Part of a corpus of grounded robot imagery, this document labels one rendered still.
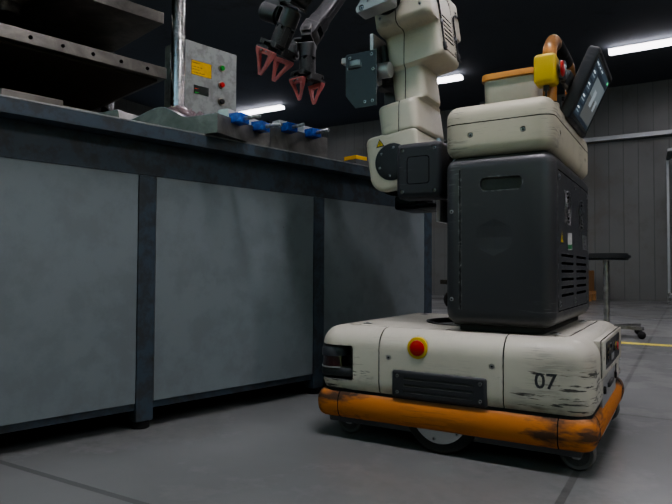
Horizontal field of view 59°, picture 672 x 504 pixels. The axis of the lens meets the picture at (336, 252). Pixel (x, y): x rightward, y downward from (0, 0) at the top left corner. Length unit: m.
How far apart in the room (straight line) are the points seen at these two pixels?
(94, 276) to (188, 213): 0.32
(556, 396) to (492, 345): 0.17
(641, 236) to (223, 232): 8.47
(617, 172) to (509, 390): 8.67
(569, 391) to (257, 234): 1.02
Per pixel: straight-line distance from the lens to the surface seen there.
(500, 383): 1.36
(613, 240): 9.83
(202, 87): 2.92
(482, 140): 1.43
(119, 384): 1.65
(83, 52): 2.61
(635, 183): 9.88
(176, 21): 2.79
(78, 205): 1.59
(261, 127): 1.82
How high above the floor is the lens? 0.42
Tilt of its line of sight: 2 degrees up
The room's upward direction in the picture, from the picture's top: straight up
